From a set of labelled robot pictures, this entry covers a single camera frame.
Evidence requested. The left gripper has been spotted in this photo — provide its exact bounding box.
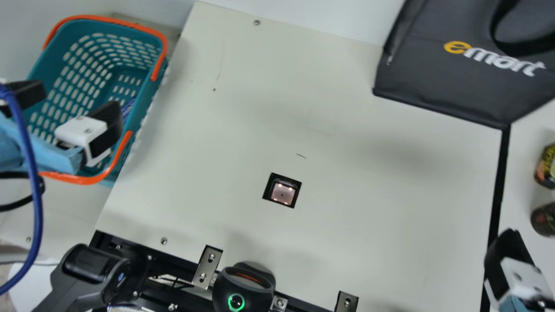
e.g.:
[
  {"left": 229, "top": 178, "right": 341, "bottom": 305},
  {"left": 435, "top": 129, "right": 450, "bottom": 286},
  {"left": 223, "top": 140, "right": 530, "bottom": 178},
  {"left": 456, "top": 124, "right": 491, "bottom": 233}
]
[{"left": 0, "top": 80, "right": 124, "bottom": 175}]

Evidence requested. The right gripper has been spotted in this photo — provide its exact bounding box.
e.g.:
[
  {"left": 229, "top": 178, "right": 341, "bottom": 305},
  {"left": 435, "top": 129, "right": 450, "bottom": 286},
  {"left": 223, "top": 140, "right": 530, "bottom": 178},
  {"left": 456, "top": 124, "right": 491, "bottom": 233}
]
[{"left": 483, "top": 228, "right": 555, "bottom": 312}]

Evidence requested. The teal shopping basket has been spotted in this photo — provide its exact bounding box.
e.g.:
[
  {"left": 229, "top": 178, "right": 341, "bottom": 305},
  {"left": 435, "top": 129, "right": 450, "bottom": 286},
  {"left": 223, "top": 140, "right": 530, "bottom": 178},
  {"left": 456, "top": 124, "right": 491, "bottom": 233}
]
[{"left": 20, "top": 14, "right": 170, "bottom": 188}]

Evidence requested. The can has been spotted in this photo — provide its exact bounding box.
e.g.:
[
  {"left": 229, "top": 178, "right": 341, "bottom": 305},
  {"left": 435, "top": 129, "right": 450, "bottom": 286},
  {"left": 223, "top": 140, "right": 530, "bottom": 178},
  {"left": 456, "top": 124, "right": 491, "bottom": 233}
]
[{"left": 530, "top": 203, "right": 555, "bottom": 237}]

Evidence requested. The black strip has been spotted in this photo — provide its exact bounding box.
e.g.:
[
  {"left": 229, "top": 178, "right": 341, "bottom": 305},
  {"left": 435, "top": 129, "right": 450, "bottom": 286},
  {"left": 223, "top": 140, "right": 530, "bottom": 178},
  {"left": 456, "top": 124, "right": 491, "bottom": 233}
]
[{"left": 479, "top": 128, "right": 511, "bottom": 312}]

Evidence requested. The rectangular tin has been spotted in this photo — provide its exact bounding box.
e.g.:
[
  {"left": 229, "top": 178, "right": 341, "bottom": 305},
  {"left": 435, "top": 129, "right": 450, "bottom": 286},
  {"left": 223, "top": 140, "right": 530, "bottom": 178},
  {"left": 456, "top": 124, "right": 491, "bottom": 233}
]
[{"left": 534, "top": 143, "right": 555, "bottom": 190}]

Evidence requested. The black device with green light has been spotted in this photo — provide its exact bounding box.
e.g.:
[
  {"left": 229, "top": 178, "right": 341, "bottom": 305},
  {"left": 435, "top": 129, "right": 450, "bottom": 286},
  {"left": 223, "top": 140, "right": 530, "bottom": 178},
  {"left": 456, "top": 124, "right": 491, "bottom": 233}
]
[{"left": 212, "top": 261, "right": 277, "bottom": 312}]

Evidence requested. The black cable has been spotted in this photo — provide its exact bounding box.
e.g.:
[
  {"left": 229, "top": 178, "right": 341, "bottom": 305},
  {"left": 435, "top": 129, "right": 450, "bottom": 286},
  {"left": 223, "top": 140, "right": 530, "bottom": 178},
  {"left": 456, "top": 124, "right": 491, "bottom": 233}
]
[{"left": 0, "top": 171, "right": 46, "bottom": 213}]

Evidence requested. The blue cable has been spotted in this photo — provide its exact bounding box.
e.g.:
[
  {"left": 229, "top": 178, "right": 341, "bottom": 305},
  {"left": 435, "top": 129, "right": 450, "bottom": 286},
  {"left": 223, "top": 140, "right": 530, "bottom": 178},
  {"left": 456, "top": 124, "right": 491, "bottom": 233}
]
[{"left": 0, "top": 84, "right": 44, "bottom": 296}]

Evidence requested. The dark grey bag with straps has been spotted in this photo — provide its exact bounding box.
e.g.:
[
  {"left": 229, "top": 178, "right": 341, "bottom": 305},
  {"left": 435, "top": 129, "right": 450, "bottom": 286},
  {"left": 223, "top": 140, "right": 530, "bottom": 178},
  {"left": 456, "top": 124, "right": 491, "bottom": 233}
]
[{"left": 373, "top": 0, "right": 555, "bottom": 130}]

